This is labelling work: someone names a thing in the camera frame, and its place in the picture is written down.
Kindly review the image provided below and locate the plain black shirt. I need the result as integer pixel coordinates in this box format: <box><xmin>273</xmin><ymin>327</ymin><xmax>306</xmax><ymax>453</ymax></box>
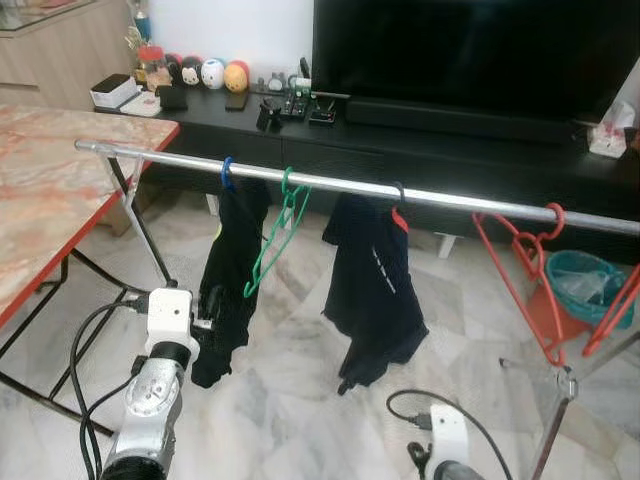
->
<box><xmin>190</xmin><ymin>178</ymin><xmax>273</xmax><ymax>389</ymax></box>

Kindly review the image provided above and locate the blue plastic hanger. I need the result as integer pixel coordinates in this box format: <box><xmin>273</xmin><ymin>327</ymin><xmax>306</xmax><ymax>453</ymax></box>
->
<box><xmin>220</xmin><ymin>156</ymin><xmax>239</xmax><ymax>193</ymax></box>

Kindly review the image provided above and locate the green plastic hanger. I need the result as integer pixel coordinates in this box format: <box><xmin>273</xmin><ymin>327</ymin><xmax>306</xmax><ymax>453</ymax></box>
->
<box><xmin>243</xmin><ymin>166</ymin><xmax>314</xmax><ymax>299</ymax></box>

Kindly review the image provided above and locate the red plastic hanger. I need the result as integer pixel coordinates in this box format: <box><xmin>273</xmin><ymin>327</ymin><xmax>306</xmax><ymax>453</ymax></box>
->
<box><xmin>582</xmin><ymin>262</ymin><xmax>640</xmax><ymax>359</ymax></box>
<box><xmin>471</xmin><ymin>203</ymin><xmax>568</xmax><ymax>367</ymax></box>

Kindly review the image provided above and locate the navy shirt orange collar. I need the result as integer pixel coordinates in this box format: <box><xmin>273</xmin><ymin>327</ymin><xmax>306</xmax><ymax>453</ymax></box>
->
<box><xmin>322</xmin><ymin>190</ymin><xmax>431</xmax><ymax>397</ymax></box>

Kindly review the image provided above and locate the orange marble folding table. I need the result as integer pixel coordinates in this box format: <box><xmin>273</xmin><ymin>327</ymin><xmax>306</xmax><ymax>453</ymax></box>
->
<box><xmin>0</xmin><ymin>103</ymin><xmax>182</xmax><ymax>437</ymax></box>

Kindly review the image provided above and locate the black desk gadget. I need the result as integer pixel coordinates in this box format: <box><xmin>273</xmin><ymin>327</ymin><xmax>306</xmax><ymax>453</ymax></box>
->
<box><xmin>256</xmin><ymin>97</ymin><xmax>284</xmax><ymax>133</ymax></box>

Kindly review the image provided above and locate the black wallet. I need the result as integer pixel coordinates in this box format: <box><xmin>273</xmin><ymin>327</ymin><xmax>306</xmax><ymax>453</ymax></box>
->
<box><xmin>155</xmin><ymin>85</ymin><xmax>190</xmax><ymax>112</ymax></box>

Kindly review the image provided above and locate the flat white box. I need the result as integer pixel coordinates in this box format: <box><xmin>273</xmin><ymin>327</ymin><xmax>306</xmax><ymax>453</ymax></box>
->
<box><xmin>119</xmin><ymin>92</ymin><xmax>164</xmax><ymax>117</ymax></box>

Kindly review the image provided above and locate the orange bin teal bag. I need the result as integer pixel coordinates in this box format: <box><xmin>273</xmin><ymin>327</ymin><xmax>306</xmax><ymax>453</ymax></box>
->
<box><xmin>524</xmin><ymin>249</ymin><xmax>635</xmax><ymax>347</ymax></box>

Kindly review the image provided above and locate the silver metal clothes rack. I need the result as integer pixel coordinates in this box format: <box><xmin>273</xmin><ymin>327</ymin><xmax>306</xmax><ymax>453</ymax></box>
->
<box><xmin>75</xmin><ymin>138</ymin><xmax>640</xmax><ymax>480</ymax></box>

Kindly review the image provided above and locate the black remote control holder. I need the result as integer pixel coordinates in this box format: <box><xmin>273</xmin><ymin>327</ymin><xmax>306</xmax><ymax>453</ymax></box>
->
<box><xmin>279</xmin><ymin>88</ymin><xmax>310</xmax><ymax>124</ymax></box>

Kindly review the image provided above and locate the small black box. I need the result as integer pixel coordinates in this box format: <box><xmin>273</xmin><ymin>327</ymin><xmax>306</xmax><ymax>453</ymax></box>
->
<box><xmin>307</xmin><ymin>96</ymin><xmax>341</xmax><ymax>127</ymax></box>

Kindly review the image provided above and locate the yellow round plush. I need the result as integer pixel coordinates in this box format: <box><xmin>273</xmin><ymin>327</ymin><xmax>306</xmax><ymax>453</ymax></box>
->
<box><xmin>223</xmin><ymin>60</ymin><xmax>251</xmax><ymax>95</ymax></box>

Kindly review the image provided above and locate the white round plush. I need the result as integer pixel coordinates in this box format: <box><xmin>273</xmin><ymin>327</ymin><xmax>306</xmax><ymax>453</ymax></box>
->
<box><xmin>200</xmin><ymin>58</ymin><xmax>227</xmax><ymax>91</ymax></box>

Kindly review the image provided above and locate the black plush white face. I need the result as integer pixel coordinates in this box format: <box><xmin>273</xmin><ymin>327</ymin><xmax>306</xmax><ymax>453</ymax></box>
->
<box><xmin>180</xmin><ymin>56</ymin><xmax>205</xmax><ymax>89</ymax></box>

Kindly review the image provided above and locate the black plush pink bow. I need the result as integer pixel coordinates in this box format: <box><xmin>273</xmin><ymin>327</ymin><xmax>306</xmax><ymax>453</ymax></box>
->
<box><xmin>164</xmin><ymin>54</ymin><xmax>185</xmax><ymax>87</ymax></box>

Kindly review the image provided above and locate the green white mug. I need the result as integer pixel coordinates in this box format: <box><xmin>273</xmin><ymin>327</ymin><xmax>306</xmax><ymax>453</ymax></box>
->
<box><xmin>287</xmin><ymin>72</ymin><xmax>314</xmax><ymax>97</ymax></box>

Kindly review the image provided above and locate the red lid jar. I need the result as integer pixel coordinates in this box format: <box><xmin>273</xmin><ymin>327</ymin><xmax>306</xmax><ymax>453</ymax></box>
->
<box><xmin>136</xmin><ymin>44</ymin><xmax>167</xmax><ymax>89</ymax></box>

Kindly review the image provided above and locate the white tissue box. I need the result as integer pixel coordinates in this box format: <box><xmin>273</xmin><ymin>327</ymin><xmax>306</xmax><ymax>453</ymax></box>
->
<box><xmin>589</xmin><ymin>100</ymin><xmax>638</xmax><ymax>159</ymax></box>

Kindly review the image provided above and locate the black TV console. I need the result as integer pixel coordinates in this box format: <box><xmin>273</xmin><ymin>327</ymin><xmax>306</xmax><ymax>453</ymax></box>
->
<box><xmin>95</xmin><ymin>84</ymin><xmax>640</xmax><ymax>269</ymax></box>

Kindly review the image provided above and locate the light wooden cabinet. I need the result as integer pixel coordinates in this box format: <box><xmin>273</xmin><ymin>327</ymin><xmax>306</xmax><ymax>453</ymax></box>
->
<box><xmin>0</xmin><ymin>0</ymin><xmax>137</xmax><ymax>111</ymax></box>

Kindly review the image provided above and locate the blue trophy ornament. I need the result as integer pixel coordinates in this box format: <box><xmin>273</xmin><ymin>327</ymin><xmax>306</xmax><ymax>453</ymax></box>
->
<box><xmin>128</xmin><ymin>0</ymin><xmax>153</xmax><ymax>43</ymax></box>

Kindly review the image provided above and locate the black soundbar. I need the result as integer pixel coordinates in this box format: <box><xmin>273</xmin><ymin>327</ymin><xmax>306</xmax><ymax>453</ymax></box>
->
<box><xmin>344</xmin><ymin>96</ymin><xmax>593</xmax><ymax>147</ymax></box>

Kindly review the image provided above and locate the black flat television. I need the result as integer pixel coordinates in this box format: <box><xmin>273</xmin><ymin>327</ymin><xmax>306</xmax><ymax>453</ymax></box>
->
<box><xmin>311</xmin><ymin>0</ymin><xmax>640</xmax><ymax>124</ymax></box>

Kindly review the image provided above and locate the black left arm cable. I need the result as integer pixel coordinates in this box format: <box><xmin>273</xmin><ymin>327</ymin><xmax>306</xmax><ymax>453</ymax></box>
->
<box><xmin>66</xmin><ymin>295</ymin><xmax>151</xmax><ymax>480</ymax></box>

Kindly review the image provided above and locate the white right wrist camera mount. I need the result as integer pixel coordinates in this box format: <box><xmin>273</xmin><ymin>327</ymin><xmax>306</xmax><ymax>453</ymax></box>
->
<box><xmin>428</xmin><ymin>404</ymin><xmax>471</xmax><ymax>467</ymax></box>

